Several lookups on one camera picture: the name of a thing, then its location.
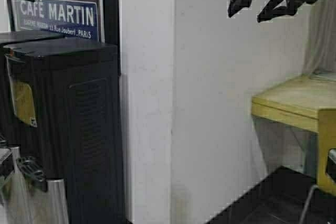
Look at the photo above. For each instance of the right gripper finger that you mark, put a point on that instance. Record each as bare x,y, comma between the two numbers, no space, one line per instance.
278,8
241,1

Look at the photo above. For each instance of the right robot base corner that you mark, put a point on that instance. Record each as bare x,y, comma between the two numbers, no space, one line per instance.
331,164

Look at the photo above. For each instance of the Cafe Martin poster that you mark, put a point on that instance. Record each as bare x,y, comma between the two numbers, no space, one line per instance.
72,18

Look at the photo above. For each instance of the long wooden counter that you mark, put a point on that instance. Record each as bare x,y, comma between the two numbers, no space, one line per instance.
305,102

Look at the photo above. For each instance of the black trash bin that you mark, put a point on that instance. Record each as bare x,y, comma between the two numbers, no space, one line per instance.
60,104

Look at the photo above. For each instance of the silver trash can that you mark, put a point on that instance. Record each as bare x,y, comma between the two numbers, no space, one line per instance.
27,196

